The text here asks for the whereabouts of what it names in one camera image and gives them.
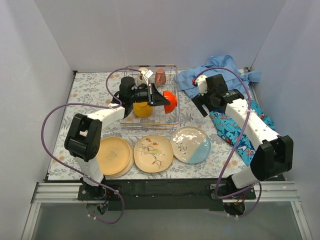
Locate cream steel tumbler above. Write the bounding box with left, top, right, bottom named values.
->
left=136, top=67, right=149, bottom=86

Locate yellow bowl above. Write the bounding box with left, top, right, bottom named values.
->
left=133, top=102, right=153, bottom=118

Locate red bowl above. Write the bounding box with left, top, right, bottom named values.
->
left=163, top=90, right=178, bottom=114

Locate pink mug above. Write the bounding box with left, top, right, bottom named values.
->
left=155, top=68, right=166, bottom=87

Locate wire dish rack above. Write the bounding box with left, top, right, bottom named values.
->
left=120, top=64, right=180, bottom=132

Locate cream and blue plate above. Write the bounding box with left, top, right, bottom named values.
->
left=170, top=126, right=211, bottom=164

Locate bird pattern plate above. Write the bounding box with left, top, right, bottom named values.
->
left=133, top=135, right=174, bottom=174

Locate orange plate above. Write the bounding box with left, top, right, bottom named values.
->
left=97, top=136, right=131, bottom=176

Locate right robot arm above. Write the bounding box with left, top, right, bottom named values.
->
left=192, top=74, right=294, bottom=199

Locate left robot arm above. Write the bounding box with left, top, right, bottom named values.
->
left=64, top=76, right=178, bottom=200

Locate light blue shirt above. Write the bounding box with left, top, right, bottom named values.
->
left=176, top=55, right=262, bottom=99

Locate shark print cloth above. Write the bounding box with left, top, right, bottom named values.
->
left=209, top=100, right=275, bottom=166

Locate lower tan plate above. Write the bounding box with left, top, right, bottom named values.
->
left=105, top=139, right=135, bottom=178

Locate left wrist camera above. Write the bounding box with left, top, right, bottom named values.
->
left=140, top=70, right=154, bottom=85

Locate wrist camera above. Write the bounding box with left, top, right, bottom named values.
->
left=140, top=70, right=154, bottom=85
left=192, top=74, right=208, bottom=96

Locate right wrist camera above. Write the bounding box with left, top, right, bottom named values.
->
left=192, top=74, right=208, bottom=96

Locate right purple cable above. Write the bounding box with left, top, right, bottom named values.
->
left=194, top=66, right=262, bottom=217

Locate aluminium frame rail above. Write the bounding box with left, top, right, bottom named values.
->
left=32, top=181, right=300, bottom=203

